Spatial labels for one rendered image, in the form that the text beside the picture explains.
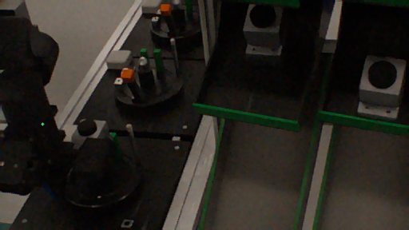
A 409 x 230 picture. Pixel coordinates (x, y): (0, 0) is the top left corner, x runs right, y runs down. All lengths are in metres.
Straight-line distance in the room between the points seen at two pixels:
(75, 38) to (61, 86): 0.23
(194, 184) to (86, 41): 0.74
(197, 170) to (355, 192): 0.29
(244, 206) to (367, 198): 0.17
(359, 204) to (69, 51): 0.98
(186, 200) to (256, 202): 0.16
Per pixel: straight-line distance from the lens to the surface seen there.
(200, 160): 0.98
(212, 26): 0.74
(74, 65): 1.49
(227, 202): 0.81
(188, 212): 0.89
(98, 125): 0.89
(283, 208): 0.79
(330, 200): 0.80
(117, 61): 1.21
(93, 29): 1.64
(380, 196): 0.79
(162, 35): 1.27
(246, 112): 0.68
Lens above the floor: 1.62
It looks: 38 degrees down
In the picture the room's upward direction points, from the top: 8 degrees counter-clockwise
